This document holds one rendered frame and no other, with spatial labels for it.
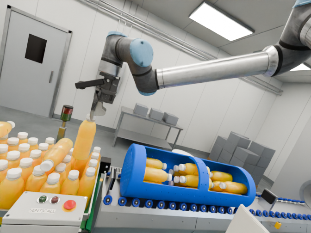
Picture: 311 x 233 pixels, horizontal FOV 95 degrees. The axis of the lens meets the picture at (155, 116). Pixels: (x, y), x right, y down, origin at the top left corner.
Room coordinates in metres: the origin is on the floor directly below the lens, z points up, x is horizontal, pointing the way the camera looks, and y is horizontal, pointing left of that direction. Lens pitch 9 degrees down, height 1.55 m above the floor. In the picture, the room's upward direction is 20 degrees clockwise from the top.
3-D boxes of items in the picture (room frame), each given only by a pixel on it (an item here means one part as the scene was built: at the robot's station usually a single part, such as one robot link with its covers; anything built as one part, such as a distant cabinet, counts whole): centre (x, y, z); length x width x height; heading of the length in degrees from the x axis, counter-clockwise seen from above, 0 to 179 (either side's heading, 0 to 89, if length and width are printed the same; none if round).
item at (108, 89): (0.63, 0.25, 1.49); 0.09 x 0.08 x 0.12; 109
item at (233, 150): (4.05, -2.63, 0.59); 1.20 x 0.80 x 1.19; 17
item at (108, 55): (0.63, 0.25, 1.66); 0.10 x 0.09 x 0.12; 58
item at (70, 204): (0.41, 0.17, 1.11); 0.04 x 0.04 x 0.01
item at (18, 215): (0.39, 0.22, 1.05); 0.20 x 0.10 x 0.10; 109
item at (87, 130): (0.62, 0.27, 1.25); 0.07 x 0.07 x 0.19
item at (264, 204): (1.16, -1.15, 1.00); 0.10 x 0.04 x 0.15; 19
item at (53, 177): (0.50, 0.30, 1.10); 0.04 x 0.04 x 0.02
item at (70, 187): (0.55, 0.25, 1.00); 0.07 x 0.07 x 0.19
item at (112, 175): (0.73, 0.11, 0.99); 0.10 x 0.02 x 0.12; 19
